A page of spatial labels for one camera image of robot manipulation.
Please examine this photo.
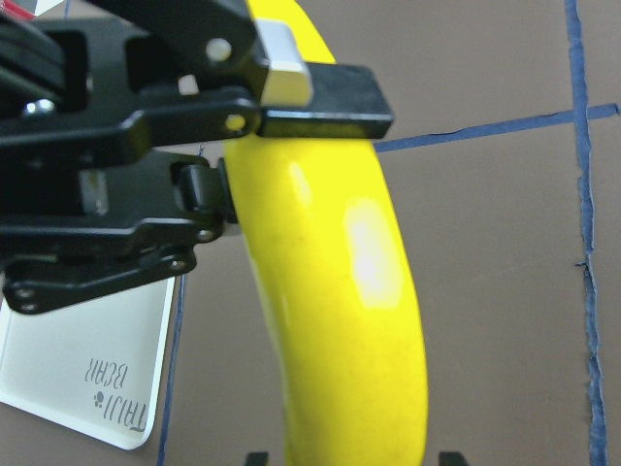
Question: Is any white rectangular plate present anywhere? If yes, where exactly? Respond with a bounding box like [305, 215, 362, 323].
[1, 279, 175, 450]

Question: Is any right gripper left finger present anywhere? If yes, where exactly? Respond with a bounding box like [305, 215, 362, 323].
[245, 451, 268, 466]

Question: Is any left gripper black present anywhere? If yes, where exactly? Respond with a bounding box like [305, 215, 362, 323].
[1, 1, 238, 315]

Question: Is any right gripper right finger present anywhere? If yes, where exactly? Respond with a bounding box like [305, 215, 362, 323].
[438, 451, 466, 466]

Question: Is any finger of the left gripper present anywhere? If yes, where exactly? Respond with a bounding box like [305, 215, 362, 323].
[0, 0, 395, 166]

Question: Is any smooth yellow banana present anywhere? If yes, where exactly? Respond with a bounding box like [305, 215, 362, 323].
[225, 0, 429, 466]

